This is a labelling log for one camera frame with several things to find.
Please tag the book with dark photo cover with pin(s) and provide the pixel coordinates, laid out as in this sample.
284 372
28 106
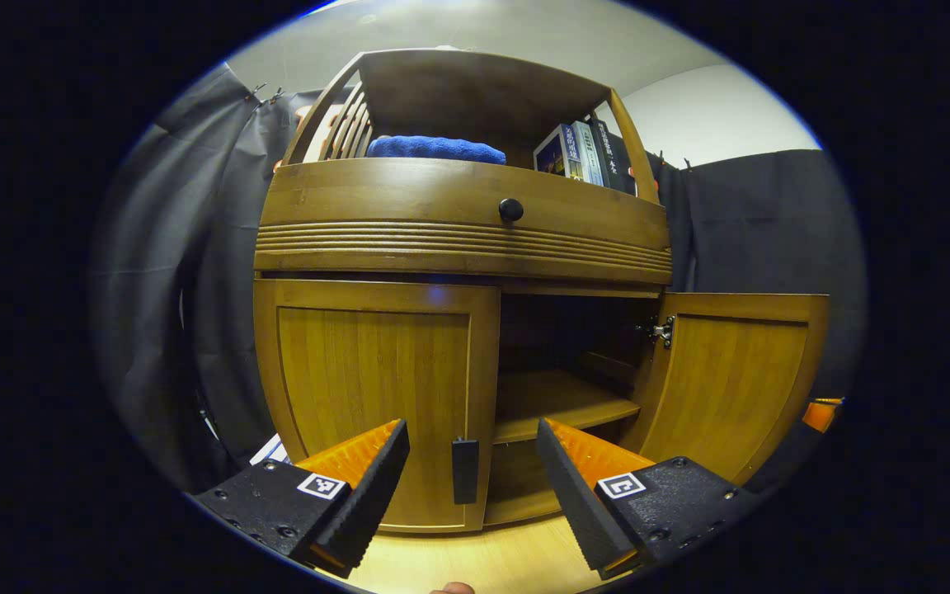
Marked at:
553 155

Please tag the wooden double-door shoe cabinet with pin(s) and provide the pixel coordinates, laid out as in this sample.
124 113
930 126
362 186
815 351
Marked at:
442 194

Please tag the white spine book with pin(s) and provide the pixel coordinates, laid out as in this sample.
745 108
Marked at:
270 452

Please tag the black book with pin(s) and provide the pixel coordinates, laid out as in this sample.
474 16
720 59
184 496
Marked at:
615 161

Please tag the blue folded towel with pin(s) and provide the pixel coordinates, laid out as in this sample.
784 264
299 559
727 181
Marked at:
434 148

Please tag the metal door hinge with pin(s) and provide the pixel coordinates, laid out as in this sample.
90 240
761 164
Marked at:
661 332

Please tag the wooden ribbed drawer front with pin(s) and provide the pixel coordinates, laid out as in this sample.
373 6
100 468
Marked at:
409 214

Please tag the wooden shoe cabinet door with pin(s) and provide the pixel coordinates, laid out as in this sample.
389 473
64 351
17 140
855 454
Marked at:
731 388
368 379

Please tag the small metal clip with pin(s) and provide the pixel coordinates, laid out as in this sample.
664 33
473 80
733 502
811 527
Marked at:
257 88
275 94

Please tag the round black drawer knob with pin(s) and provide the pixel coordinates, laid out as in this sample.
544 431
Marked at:
511 209

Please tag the light blue spine book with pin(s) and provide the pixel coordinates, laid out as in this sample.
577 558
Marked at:
586 153

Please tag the black backdrop cloth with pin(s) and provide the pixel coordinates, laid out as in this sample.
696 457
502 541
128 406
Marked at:
162 289

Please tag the wooden inner shelf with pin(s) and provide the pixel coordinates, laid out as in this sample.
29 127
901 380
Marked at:
557 400

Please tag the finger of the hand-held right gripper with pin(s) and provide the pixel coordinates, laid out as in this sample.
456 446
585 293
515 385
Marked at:
821 414

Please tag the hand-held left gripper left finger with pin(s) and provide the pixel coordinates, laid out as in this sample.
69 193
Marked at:
376 487

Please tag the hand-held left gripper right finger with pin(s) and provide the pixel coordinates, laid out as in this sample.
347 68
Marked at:
574 503

